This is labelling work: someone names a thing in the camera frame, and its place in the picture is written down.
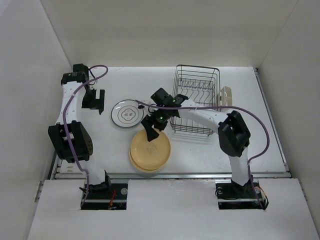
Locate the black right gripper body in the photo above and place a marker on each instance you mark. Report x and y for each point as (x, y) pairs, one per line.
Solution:
(161, 119)

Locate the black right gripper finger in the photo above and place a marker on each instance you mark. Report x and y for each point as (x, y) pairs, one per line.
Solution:
(151, 133)
(147, 122)

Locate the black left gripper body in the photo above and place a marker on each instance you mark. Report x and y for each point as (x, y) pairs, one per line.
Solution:
(89, 101)

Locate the tan plate front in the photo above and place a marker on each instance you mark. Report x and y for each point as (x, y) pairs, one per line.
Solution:
(142, 148)

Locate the tan plate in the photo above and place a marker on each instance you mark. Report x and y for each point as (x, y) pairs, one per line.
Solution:
(142, 148)
(145, 164)

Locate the white plate teal rim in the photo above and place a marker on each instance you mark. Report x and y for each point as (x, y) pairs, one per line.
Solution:
(127, 114)

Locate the cream plate with drawing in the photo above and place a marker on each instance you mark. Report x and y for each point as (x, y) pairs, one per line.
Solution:
(145, 170)

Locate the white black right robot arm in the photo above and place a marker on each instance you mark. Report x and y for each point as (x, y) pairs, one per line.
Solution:
(233, 133)

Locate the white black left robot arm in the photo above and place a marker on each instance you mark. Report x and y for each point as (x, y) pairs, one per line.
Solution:
(68, 135)

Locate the grey wire dish rack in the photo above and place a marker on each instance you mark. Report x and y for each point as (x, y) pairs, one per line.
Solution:
(200, 84)

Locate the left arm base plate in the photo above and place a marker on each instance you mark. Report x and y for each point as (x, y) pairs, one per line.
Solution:
(114, 200)

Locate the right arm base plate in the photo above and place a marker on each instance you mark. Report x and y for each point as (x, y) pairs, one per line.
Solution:
(231, 196)

